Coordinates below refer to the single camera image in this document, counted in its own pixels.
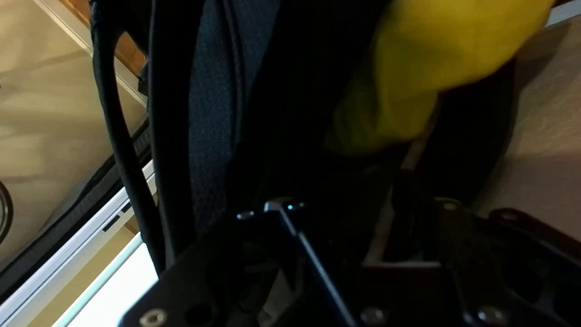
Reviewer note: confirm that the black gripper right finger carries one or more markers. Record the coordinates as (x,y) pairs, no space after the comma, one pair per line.
(514,273)

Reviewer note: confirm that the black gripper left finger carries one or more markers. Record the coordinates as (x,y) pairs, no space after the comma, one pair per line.
(242,273)

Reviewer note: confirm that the black backpack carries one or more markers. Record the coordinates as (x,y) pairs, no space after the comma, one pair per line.
(266,120)

